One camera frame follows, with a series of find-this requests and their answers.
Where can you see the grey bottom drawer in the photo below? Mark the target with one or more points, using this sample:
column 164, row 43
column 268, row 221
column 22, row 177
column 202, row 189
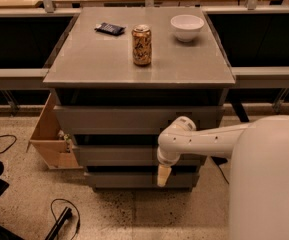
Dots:
column 139, row 180

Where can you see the grey top drawer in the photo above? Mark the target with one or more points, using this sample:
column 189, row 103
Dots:
column 147, row 120

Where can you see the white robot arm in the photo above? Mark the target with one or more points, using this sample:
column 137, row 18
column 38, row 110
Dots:
column 259, row 174

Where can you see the black power adapter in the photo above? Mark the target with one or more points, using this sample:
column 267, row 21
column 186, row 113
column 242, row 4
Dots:
column 219, row 161

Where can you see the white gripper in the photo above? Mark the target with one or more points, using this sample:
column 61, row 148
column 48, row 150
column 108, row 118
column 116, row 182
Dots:
column 164, row 159

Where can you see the cardboard box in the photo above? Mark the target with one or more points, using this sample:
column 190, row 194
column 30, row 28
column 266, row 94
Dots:
column 50, row 142

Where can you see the grey drawer cabinet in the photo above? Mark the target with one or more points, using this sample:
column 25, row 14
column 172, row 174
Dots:
column 97, row 69

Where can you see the white ceramic bowl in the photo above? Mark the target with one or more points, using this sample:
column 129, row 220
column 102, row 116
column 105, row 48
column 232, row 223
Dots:
column 186, row 27

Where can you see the grey drawer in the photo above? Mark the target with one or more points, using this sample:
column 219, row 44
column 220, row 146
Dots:
column 147, row 120
column 116, row 155
column 139, row 180

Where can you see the black bar on floor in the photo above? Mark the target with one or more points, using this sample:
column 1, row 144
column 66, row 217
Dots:
column 65, row 215

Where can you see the gold patterned soda can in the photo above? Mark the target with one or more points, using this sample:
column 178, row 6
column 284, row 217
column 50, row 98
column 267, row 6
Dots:
column 142, row 45

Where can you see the grey metal rail frame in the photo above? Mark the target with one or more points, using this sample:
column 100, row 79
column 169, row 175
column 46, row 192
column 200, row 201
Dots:
column 21, row 78

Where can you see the dark blue snack packet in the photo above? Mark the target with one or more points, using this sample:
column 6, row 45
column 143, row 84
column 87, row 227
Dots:
column 110, row 29

